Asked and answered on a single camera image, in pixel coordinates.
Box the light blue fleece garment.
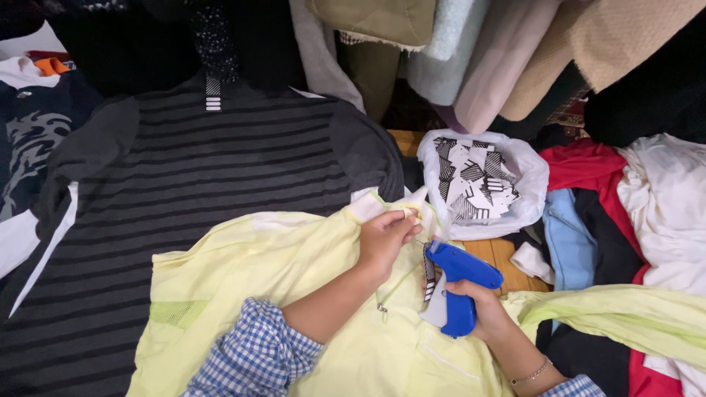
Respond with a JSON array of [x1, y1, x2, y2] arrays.
[[405, 0, 492, 107]]

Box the tan wool coat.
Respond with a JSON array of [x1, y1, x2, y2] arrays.
[[570, 0, 706, 94]]

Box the black hanging garments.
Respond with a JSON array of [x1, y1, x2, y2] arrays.
[[0, 0, 308, 99]]

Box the orange cloth item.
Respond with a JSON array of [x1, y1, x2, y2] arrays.
[[34, 57, 71, 77]]

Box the beige knit coat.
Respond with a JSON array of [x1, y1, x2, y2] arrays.
[[499, 0, 594, 122]]

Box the black fuzzy coat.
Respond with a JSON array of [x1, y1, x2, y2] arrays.
[[584, 25, 706, 146]]

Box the person's left hand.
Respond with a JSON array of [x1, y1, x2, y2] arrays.
[[357, 210, 424, 286]]

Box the navy graphic t-shirt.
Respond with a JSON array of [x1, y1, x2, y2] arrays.
[[0, 71, 104, 222]]

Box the blue tagging gun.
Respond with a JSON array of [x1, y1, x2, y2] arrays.
[[418, 240, 504, 339]]

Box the pale pink coat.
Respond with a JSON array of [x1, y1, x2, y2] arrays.
[[452, 0, 564, 135]]

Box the black white striped hang tag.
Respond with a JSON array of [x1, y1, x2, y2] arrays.
[[205, 76, 222, 112], [422, 244, 438, 302]]

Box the thin metal bracelet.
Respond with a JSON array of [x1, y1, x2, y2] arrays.
[[510, 357, 554, 387]]

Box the white folded cloth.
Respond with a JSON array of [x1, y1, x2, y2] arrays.
[[510, 241, 556, 285]]

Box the heap of black white tags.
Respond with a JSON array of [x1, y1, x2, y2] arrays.
[[433, 137, 521, 225]]

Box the black garment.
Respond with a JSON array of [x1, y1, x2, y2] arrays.
[[574, 188, 647, 289]]

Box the grey black striped shirt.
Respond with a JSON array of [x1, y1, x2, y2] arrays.
[[0, 74, 409, 397]]

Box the grey hanging garment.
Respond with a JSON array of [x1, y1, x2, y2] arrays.
[[288, 0, 366, 114]]

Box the pale yellow zip jacket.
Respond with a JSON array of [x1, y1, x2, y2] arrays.
[[126, 186, 706, 397]]

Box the white plastic bag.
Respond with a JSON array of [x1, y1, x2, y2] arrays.
[[416, 129, 550, 242]]

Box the red garment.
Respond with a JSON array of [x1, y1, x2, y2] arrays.
[[539, 137, 686, 397]]

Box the white garment with collar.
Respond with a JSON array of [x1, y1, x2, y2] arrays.
[[0, 55, 61, 90]]

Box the olive trousers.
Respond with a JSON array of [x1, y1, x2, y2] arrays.
[[336, 41, 401, 125]]

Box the person's right hand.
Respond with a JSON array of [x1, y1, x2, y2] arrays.
[[444, 279, 517, 346]]

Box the olive quilted jacket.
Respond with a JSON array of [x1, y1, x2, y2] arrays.
[[304, 0, 437, 54]]

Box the white crumpled garment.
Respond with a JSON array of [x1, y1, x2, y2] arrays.
[[616, 133, 706, 296]]

